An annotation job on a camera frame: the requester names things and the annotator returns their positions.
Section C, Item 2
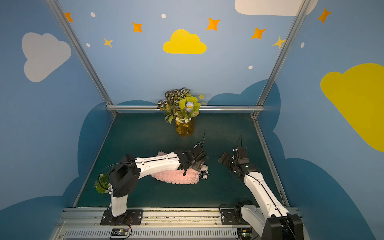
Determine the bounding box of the pink knitted bag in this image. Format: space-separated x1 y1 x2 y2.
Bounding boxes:
151 169 200 185

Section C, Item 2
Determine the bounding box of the panda plush decoration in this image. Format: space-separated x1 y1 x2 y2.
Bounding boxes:
199 165 209 180

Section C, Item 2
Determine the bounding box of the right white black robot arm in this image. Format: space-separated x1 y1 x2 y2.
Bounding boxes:
218 147 304 240

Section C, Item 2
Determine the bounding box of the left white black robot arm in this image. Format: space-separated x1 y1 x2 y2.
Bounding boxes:
107 144 209 218

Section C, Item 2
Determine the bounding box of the flower bouquet in amber vase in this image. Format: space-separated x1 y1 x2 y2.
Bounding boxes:
157 88 206 137

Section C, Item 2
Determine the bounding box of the right green circuit board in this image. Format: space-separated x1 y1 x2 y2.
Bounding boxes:
237 228 254 240

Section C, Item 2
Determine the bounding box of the green circuit board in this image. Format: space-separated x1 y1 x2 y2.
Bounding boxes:
237 228 254 240
110 229 130 239

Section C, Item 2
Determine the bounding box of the left green circuit board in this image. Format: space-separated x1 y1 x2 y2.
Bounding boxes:
110 229 130 239

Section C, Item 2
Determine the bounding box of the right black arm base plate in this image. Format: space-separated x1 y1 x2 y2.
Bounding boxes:
219 209 250 226

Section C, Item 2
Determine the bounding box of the aluminium back frame bar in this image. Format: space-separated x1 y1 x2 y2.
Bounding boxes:
107 105 264 112

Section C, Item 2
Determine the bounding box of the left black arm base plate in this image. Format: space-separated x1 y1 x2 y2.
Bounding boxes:
100 208 143 226

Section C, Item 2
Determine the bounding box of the aluminium front rail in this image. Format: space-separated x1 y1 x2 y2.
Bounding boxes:
49 206 310 240

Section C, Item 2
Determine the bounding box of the right aluminium frame post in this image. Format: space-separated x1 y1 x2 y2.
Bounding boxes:
256 0 312 108

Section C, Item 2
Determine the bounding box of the aluminium frame post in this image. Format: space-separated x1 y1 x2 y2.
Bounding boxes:
256 0 312 108
46 0 113 108

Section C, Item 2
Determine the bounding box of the left aluminium frame post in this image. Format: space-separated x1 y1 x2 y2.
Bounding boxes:
46 0 113 108

